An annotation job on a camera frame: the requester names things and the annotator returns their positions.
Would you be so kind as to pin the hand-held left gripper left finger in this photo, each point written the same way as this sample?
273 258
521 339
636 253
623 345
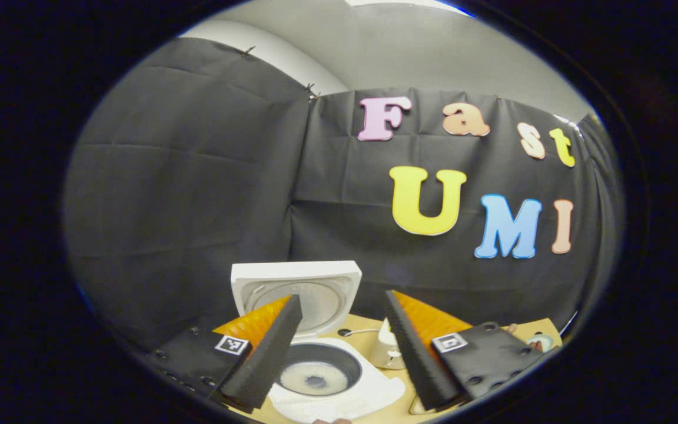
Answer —
268 353

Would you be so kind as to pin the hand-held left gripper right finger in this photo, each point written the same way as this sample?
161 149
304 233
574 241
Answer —
415 353

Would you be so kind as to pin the white rice cooker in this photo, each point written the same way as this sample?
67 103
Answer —
339 288

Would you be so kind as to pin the white toaster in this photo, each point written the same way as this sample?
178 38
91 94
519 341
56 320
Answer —
387 350

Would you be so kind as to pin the small pale green plate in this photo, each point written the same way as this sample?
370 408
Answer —
540 343

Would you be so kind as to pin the black backdrop cloth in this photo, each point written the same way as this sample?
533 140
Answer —
198 194

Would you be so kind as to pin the large ceiling light panel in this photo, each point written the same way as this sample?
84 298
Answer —
404 5

